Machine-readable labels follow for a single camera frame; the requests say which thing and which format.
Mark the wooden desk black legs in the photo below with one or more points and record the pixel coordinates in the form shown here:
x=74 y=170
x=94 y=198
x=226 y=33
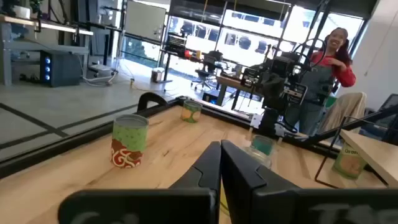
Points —
x=230 y=82

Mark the person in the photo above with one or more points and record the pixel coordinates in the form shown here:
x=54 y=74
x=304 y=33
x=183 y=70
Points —
x=337 y=67

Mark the black aluminium table frame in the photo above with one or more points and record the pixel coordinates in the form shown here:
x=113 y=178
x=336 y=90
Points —
x=93 y=133

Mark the light green oranges can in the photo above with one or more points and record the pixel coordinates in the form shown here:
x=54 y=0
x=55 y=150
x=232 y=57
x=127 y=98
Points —
x=348 y=163

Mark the black office chair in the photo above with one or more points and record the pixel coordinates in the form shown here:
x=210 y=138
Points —
x=206 y=73

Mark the short green orange-print can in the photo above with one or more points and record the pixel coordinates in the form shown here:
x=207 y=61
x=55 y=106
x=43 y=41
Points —
x=191 y=112

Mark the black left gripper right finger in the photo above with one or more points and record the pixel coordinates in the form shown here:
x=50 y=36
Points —
x=264 y=199

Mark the white board panel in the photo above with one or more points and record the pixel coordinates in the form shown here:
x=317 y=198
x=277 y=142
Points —
x=145 y=20

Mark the silver waste bin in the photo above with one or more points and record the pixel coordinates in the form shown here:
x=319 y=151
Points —
x=157 y=75

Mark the grey workbench with wooden top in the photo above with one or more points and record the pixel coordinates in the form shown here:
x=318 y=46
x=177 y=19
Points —
x=28 y=46

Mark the black computer tower blue lights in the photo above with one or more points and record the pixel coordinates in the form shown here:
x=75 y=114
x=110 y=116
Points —
x=62 y=68

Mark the white plant pot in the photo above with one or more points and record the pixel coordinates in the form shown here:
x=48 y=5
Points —
x=21 y=12

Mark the green red patterned can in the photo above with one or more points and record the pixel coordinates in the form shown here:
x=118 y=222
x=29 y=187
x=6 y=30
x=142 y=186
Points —
x=129 y=140

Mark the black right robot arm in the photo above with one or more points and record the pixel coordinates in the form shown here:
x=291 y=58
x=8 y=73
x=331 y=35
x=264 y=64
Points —
x=269 y=121

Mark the teal labelled can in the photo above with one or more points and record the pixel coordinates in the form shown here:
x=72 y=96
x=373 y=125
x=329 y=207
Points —
x=262 y=144

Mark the beige cloth draped chair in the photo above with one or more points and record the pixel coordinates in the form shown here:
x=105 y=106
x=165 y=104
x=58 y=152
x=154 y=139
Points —
x=342 y=109

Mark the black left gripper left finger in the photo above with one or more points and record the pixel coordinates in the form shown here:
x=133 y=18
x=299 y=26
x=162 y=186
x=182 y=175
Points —
x=199 y=199

